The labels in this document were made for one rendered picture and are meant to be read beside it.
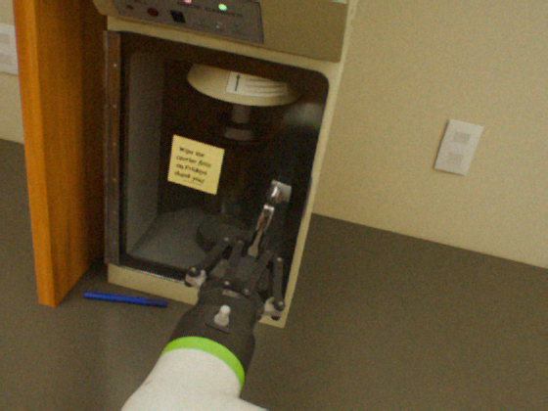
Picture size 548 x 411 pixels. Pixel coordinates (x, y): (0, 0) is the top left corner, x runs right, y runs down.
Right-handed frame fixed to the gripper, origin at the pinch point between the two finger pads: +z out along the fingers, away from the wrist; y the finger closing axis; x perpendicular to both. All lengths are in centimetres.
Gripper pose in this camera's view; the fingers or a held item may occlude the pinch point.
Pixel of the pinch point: (257, 238)
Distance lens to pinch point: 81.7
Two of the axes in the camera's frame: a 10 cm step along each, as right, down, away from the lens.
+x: -3.0, 7.9, 5.3
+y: -9.3, -3.6, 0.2
